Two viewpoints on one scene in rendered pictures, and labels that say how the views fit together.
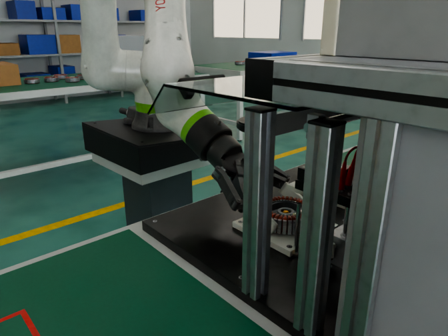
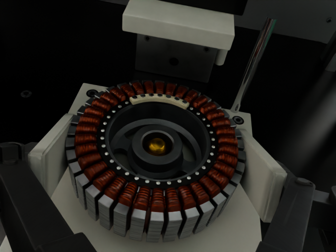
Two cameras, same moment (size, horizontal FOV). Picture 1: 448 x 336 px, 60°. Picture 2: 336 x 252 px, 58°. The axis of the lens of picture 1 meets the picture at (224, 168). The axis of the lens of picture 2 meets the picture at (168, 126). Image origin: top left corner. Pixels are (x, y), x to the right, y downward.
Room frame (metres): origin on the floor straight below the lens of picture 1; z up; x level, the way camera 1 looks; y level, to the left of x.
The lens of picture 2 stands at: (0.79, -0.04, 0.96)
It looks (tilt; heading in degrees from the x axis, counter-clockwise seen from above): 47 degrees down; 221
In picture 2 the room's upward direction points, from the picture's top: 11 degrees clockwise
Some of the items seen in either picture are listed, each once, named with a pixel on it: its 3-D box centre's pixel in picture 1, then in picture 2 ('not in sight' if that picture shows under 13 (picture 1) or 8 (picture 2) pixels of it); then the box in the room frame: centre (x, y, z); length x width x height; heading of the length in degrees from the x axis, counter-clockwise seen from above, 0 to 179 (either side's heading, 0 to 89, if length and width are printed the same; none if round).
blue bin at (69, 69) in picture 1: (62, 75); not in sight; (6.57, 2.68, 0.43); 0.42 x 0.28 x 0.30; 43
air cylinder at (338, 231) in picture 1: (350, 244); (178, 40); (0.59, -0.22, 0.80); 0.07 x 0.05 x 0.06; 131
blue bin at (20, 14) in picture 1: (21, 10); not in sight; (6.26, 3.03, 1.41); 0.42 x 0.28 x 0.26; 43
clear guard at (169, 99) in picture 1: (263, 102); not in sight; (0.63, -0.06, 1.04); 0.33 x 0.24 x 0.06; 41
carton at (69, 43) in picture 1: (65, 43); not in sight; (6.66, 2.60, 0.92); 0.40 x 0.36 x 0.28; 42
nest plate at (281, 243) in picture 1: (285, 225); (153, 171); (0.69, -0.12, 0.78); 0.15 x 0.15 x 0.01; 41
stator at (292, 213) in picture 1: (285, 214); (156, 150); (0.69, -0.12, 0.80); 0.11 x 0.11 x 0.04
